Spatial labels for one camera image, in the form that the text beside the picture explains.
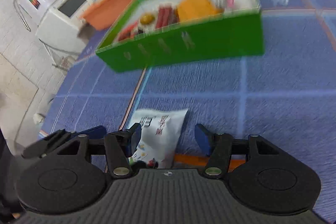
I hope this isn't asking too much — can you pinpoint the white snack bag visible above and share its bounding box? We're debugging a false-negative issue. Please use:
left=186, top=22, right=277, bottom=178
left=130, top=109, right=188, bottom=169

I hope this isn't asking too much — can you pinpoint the orange yellow snack bag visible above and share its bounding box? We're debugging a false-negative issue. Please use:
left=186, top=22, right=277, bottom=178
left=177, top=0, right=223, bottom=23

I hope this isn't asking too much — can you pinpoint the red snack packet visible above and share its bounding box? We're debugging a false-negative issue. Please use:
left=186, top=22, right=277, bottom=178
left=116, top=5, right=178, bottom=42

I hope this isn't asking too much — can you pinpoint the blue plaid tablecloth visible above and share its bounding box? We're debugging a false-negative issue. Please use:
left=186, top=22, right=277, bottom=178
left=40, top=0, right=335, bottom=223

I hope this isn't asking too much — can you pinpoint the green cardboard box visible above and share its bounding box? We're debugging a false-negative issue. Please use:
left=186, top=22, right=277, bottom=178
left=96, top=0, right=265, bottom=72

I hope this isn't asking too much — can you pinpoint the orange plastic basin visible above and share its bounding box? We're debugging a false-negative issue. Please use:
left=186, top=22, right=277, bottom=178
left=80, top=0, right=133, bottom=31

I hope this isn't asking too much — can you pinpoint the white appliance with screen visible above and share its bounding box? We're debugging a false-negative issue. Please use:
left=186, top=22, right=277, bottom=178
left=36, top=0, right=93, bottom=55

